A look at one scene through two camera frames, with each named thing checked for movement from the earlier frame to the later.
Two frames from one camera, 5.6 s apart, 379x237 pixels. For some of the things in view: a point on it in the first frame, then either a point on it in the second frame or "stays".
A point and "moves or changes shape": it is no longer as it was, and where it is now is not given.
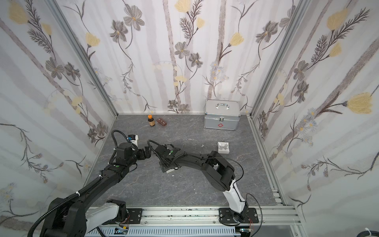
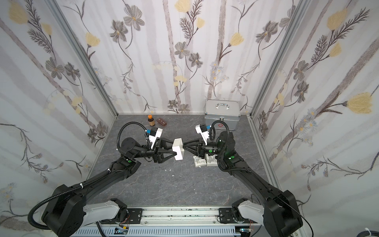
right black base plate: [226, 216] stays
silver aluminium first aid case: [221, 114] stays
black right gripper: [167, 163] -> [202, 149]
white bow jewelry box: [171, 170] moves or changes shape
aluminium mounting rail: [271, 217] stays
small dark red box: [162, 122] stays
